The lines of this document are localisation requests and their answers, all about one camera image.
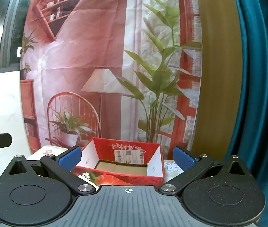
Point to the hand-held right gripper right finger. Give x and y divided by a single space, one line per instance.
183 159

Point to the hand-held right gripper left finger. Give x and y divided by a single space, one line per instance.
70 158

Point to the red cardboard box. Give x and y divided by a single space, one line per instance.
122 167

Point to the printed room scene backdrop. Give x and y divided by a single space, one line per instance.
110 52

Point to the teal curtain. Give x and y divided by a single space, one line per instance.
261 75

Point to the dark glass window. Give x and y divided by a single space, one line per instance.
3 21

